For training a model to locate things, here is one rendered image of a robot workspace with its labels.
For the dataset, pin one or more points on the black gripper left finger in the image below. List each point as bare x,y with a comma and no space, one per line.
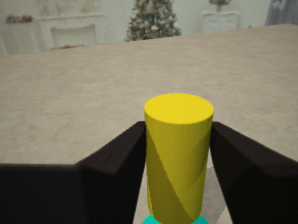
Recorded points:
102,188

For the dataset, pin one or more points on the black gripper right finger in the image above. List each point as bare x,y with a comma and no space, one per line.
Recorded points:
259,185

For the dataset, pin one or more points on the yellow cylinder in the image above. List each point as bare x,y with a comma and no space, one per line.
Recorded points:
178,128

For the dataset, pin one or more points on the cyan circle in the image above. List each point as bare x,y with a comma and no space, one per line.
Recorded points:
151,220

